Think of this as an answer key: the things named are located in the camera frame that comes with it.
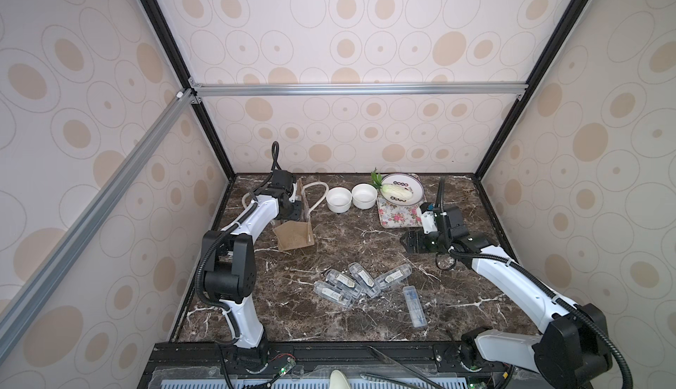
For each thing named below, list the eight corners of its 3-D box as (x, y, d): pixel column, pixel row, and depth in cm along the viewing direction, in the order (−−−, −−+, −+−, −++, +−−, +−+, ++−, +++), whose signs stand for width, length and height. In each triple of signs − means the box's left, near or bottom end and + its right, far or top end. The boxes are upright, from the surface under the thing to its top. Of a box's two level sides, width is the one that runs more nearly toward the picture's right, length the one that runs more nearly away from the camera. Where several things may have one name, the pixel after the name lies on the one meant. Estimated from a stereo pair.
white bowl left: (326, 213, 109) (325, 206, 106) (327, 193, 116) (326, 186, 112) (352, 213, 109) (352, 206, 106) (352, 194, 116) (352, 187, 112)
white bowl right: (351, 209, 110) (352, 202, 106) (351, 190, 117) (351, 182, 113) (377, 209, 110) (378, 202, 106) (375, 190, 117) (376, 182, 113)
